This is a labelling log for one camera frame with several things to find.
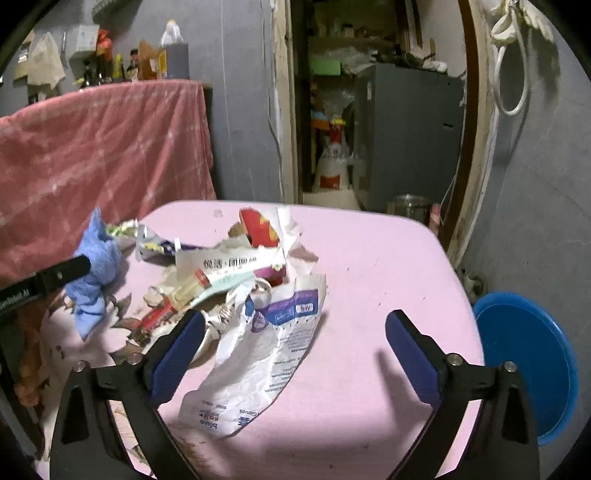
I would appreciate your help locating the green yellow wrapper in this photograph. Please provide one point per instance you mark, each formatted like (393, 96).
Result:
(121, 228)

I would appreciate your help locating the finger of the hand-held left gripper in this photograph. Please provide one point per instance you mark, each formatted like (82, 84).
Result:
(64, 272)

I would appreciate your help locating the grey cabinet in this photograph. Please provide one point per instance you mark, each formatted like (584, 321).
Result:
(406, 134)

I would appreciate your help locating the red stick wrapper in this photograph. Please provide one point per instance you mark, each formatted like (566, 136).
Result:
(154, 321)

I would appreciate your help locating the beige hanging cloth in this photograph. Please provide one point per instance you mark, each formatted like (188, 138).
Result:
(44, 60)

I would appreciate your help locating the torn white glove package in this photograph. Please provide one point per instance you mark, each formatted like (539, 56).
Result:
(277, 350)

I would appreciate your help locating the white cardboard box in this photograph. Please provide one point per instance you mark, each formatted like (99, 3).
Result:
(226, 265)

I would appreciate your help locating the red orange figure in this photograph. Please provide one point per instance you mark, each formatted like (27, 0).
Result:
(104, 53)

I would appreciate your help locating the dark bottle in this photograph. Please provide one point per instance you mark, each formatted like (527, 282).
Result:
(132, 67)

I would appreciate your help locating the white wall box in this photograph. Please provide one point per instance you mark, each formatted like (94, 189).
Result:
(84, 42)

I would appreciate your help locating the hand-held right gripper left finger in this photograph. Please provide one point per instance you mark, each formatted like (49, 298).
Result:
(178, 355)

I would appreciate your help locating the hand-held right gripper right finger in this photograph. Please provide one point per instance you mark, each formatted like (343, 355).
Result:
(411, 360)

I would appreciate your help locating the white sack red label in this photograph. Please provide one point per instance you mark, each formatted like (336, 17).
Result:
(333, 170)

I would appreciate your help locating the blue plastic basin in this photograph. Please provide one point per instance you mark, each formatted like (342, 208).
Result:
(521, 360)

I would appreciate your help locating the wooden door frame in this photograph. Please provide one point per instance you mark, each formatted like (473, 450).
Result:
(480, 92)

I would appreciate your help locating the brown chunk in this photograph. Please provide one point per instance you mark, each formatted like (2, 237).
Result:
(237, 229)

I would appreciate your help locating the pink table cloth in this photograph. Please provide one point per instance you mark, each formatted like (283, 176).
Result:
(369, 277)

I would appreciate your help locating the red checked cloth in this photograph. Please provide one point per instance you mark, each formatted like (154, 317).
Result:
(106, 157)

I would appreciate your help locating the green box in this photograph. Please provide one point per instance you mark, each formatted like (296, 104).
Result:
(327, 65)

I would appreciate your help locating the steel pot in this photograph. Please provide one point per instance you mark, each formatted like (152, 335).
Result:
(408, 206)

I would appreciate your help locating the brown cardboard box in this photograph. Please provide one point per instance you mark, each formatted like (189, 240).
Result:
(150, 62)

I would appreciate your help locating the dark red small box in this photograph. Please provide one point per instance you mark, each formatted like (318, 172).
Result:
(273, 277)

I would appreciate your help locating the clear yellowish sachet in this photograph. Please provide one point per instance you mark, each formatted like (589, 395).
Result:
(191, 290)

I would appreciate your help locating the blue white printed wrapper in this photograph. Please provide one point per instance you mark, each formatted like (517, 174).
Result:
(154, 247)

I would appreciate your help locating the red snack wrapper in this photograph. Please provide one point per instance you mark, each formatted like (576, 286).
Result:
(258, 226)

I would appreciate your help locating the light blue cloth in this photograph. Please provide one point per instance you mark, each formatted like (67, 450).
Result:
(94, 277)

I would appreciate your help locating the bottles on shelf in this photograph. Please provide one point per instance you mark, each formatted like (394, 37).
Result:
(174, 50)

